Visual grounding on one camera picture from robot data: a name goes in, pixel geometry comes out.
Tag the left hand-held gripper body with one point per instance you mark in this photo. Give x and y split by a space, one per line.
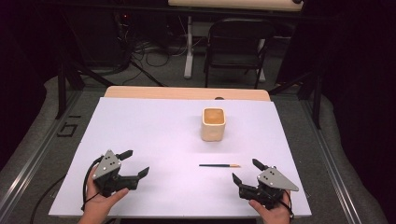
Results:
107 174

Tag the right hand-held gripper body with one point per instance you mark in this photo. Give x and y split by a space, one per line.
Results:
267 189

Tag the dark blue pencil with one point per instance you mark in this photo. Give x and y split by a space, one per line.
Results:
218 165

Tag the person's right hand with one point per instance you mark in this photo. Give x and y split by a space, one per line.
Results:
274 216

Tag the person's left hand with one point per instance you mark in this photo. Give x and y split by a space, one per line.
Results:
99 205

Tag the white table cover board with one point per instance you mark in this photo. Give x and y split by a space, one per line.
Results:
155 137

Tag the cream square cup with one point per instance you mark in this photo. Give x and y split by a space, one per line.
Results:
213 130

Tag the black metal stand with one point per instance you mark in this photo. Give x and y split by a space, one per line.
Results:
61 90
317 99

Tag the black folding chair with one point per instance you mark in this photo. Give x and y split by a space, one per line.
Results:
238 60

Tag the white desk leg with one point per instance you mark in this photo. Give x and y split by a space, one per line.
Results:
188 56

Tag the white desk top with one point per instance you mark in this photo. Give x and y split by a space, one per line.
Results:
233 4

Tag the aluminium rail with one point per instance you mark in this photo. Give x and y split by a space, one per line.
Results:
34 161
333 168

